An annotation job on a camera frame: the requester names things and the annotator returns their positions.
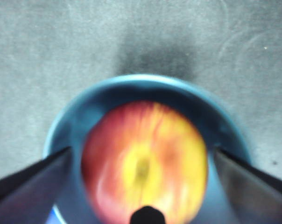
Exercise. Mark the red yellow apple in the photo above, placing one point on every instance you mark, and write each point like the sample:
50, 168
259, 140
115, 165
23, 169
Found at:
143, 158

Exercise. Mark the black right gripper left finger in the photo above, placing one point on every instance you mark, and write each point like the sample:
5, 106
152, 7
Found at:
26, 198

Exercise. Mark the blue bowl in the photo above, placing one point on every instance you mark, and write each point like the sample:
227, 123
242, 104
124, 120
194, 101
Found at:
136, 89

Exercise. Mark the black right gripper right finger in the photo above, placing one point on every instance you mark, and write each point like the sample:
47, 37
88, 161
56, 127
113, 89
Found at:
260, 198

